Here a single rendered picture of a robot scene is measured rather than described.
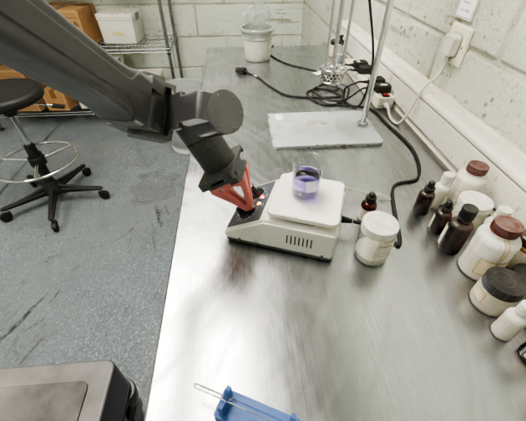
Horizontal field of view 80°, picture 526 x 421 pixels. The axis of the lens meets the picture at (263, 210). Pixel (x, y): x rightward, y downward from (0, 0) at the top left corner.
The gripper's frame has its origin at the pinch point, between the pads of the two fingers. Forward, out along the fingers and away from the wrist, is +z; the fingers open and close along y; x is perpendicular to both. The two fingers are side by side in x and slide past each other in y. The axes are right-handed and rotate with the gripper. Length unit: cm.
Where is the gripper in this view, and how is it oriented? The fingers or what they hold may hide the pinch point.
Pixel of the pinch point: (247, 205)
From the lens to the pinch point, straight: 56.7
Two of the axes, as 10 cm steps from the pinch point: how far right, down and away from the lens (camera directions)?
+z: 4.8, 7.3, 4.8
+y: 0.8, -5.8, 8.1
